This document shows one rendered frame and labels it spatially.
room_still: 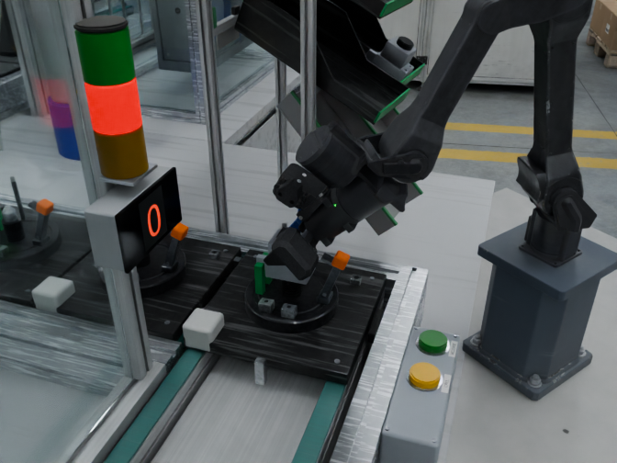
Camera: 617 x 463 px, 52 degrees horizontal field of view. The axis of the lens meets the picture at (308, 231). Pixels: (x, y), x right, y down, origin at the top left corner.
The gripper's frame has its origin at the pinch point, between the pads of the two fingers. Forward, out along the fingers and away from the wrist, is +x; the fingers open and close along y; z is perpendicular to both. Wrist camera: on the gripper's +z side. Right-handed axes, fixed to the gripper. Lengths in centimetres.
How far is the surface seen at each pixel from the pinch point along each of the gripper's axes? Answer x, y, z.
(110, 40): -15.2, 20.5, 30.4
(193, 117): 59, -85, 27
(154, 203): -3.4, 18.3, 16.5
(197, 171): 48, -56, 15
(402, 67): -15.3, -39.0, 5.7
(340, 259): -5.4, 0.9, -5.8
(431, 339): -8.9, 1.7, -22.4
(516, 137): 50, -322, -102
